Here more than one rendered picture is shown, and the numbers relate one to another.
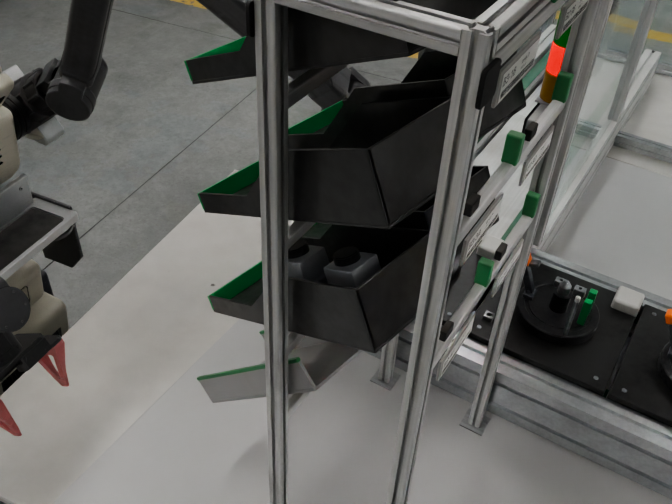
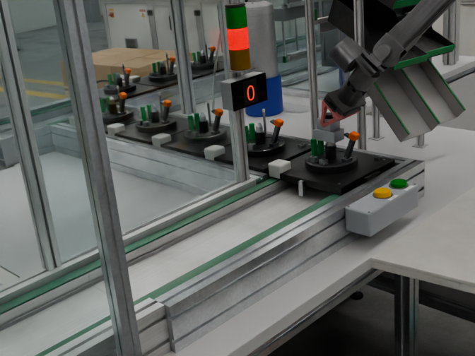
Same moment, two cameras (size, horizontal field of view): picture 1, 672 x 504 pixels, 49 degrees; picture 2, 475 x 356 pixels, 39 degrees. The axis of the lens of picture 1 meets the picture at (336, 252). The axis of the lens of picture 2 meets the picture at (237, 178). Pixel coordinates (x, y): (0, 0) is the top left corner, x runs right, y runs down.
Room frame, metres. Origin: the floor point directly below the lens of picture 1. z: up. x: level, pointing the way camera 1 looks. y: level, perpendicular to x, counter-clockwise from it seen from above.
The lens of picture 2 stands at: (2.71, 0.09, 1.59)
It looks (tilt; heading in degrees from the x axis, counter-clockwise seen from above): 21 degrees down; 197
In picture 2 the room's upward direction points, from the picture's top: 6 degrees counter-clockwise
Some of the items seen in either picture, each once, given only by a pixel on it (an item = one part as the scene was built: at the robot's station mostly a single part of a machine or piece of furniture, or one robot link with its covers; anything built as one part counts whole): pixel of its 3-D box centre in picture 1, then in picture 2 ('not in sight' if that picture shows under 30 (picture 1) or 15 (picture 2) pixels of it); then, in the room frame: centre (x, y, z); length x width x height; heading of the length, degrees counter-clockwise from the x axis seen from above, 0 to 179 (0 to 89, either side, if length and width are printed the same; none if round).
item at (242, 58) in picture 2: (557, 84); (239, 58); (1.14, -0.36, 1.28); 0.05 x 0.05 x 0.05
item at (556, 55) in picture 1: (564, 57); (237, 38); (1.14, -0.36, 1.33); 0.05 x 0.05 x 0.05
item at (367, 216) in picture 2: not in sight; (382, 206); (1.21, -0.02, 0.93); 0.21 x 0.07 x 0.06; 151
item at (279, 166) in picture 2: (492, 251); (279, 169); (1.06, -0.30, 0.97); 0.05 x 0.05 x 0.04; 61
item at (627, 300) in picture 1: (561, 297); (259, 135); (0.90, -0.38, 1.01); 0.24 x 0.24 x 0.13; 61
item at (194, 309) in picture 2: not in sight; (312, 235); (1.34, -0.16, 0.91); 0.89 x 0.06 x 0.11; 151
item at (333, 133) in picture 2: not in sight; (326, 126); (1.02, -0.17, 1.08); 0.08 x 0.04 x 0.07; 61
